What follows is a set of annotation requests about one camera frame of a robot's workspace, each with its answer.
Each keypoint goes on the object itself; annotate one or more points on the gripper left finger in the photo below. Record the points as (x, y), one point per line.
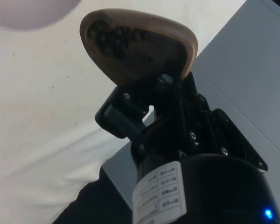
(121, 112)

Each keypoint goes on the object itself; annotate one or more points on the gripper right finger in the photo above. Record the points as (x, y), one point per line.
(224, 130)

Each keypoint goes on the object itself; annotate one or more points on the coffee beans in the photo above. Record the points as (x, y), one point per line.
(112, 39)

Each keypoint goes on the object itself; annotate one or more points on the white bowl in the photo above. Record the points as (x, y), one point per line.
(25, 14)

